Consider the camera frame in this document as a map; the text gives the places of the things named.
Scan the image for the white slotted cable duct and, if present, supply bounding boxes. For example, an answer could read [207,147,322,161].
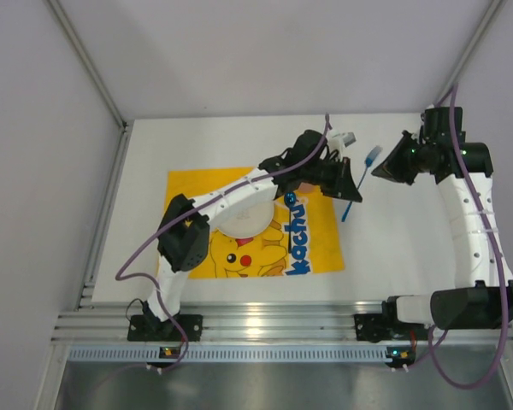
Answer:
[68,344,399,363]

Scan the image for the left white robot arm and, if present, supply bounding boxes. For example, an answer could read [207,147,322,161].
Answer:
[143,130,363,331]

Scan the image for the yellow Pikachu cloth placemat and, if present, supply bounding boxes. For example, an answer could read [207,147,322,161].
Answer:
[190,187,345,279]

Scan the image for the purple cable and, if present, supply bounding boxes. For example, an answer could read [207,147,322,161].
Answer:
[404,83,510,390]
[115,113,333,371]

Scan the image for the cream round plate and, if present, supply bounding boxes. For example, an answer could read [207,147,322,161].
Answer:
[218,202,274,239]

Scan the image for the orange plastic cup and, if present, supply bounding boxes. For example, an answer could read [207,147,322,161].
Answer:
[298,183,314,194]

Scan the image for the blue metallic fork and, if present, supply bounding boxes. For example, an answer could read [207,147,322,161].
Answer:
[341,145,382,222]

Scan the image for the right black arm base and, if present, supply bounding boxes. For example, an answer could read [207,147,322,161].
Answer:
[354,296,428,343]

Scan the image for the blue metallic spoon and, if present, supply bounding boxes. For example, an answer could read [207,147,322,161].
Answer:
[284,191,297,254]

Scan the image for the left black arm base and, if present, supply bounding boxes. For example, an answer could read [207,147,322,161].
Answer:
[127,314,203,342]

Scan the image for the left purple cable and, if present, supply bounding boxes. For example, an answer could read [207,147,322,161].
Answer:
[115,113,333,371]

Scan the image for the aluminium mounting rail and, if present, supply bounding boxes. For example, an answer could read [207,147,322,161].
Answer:
[50,301,513,343]

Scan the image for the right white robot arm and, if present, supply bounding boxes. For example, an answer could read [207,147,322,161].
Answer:
[372,107,513,330]

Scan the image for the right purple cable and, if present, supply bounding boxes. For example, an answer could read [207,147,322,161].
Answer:
[404,83,510,390]

